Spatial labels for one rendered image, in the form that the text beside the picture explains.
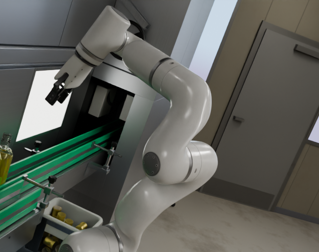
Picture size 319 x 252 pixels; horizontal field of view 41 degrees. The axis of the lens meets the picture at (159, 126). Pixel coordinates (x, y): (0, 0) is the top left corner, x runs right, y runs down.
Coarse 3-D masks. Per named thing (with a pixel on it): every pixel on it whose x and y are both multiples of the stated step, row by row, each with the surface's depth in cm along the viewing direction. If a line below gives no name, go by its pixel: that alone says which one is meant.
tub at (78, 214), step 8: (56, 200) 176; (64, 200) 177; (48, 208) 171; (64, 208) 178; (72, 208) 177; (80, 208) 176; (48, 216) 162; (72, 216) 177; (80, 216) 176; (88, 216) 176; (96, 216) 175; (64, 224) 160; (88, 224) 176; (96, 224) 168
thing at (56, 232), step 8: (40, 200) 177; (40, 224) 163; (48, 224) 163; (56, 224) 161; (40, 232) 164; (48, 232) 163; (56, 232) 162; (64, 232) 161; (72, 232) 160; (32, 240) 165; (40, 240) 164; (48, 240) 164; (56, 240) 163; (32, 248) 166; (40, 248) 165; (48, 248) 164; (56, 248) 163
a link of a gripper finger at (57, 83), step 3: (63, 75) 122; (66, 75) 122; (60, 78) 122; (63, 78) 122; (66, 78) 123; (57, 81) 121; (60, 81) 121; (63, 81) 122; (54, 84) 121; (57, 84) 121; (60, 84) 122; (54, 87) 123; (57, 87) 122
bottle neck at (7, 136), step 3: (6, 132) 143; (3, 135) 142; (6, 135) 141; (9, 135) 142; (3, 138) 142; (6, 138) 142; (9, 138) 142; (3, 141) 142; (6, 141) 142; (9, 141) 143; (0, 144) 143; (3, 144) 142; (6, 144) 142; (9, 144) 143; (3, 147) 142; (6, 147) 143
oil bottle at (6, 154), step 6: (0, 150) 142; (6, 150) 142; (6, 156) 142; (12, 156) 146; (6, 162) 143; (0, 168) 142; (6, 168) 145; (0, 174) 143; (6, 174) 147; (0, 180) 144
